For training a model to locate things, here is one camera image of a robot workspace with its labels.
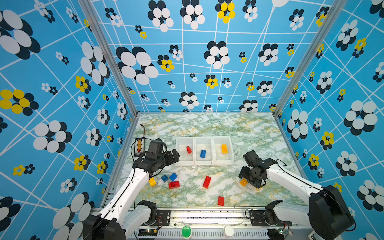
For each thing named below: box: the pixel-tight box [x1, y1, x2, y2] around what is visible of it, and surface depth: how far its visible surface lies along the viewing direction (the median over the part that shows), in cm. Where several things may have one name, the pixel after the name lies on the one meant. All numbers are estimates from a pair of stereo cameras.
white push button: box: [221, 225, 235, 239], surface depth 65 cm
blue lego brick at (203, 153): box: [200, 149, 207, 159], surface depth 97 cm
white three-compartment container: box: [175, 136, 235, 166], surface depth 98 cm
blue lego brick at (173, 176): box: [169, 172, 178, 182], surface depth 89 cm
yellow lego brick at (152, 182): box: [148, 177, 157, 187], surface depth 84 cm
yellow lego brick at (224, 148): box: [221, 144, 228, 154], surface depth 99 cm
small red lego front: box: [217, 196, 225, 206], surface depth 80 cm
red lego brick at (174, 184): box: [168, 181, 180, 189], surface depth 86 cm
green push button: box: [181, 226, 192, 238], surface depth 64 cm
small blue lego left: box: [161, 174, 169, 183], surface depth 88 cm
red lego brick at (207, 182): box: [202, 175, 212, 189], surface depth 86 cm
